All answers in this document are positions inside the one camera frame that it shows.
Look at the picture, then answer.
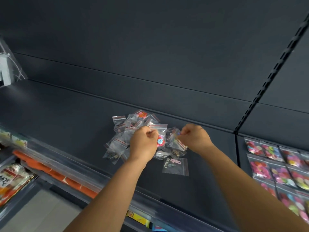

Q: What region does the person's left hand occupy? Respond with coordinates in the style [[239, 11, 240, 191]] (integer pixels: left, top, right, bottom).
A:
[[129, 126, 160, 165]]

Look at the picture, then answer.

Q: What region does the person's right hand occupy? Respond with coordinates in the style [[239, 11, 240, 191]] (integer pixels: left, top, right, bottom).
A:
[[177, 123, 215, 155]]

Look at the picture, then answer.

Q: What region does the clear plastic button bag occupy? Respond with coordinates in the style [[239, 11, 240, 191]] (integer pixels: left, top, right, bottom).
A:
[[148, 123, 168, 148]]

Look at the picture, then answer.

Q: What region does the pile of transparent button bags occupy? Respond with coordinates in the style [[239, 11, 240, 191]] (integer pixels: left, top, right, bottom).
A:
[[102, 109, 188, 165]]

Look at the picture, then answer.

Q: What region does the grid of arranged button bags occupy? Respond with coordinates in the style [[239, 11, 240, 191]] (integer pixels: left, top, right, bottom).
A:
[[244, 137, 309, 224]]

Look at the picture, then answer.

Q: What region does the person's left forearm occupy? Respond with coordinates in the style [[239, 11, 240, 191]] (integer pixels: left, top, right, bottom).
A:
[[63, 158, 148, 232]]

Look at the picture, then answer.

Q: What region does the person's right forearm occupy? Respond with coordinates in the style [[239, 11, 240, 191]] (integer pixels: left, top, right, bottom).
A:
[[199, 145, 309, 232]]

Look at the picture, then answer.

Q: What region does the blue yellow snack packet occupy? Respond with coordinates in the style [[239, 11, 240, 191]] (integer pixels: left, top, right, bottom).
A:
[[126, 210, 150, 227]]

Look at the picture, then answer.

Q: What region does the row of orange boxes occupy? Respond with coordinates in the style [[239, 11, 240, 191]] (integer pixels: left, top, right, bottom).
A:
[[13, 150, 98, 199]]

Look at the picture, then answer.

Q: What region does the red white snack packet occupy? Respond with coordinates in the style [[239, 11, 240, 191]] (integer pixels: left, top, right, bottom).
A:
[[0, 164, 34, 207]]

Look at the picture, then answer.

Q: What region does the clear package with white item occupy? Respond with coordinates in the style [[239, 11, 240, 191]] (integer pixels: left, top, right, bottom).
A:
[[0, 37, 27, 87]]

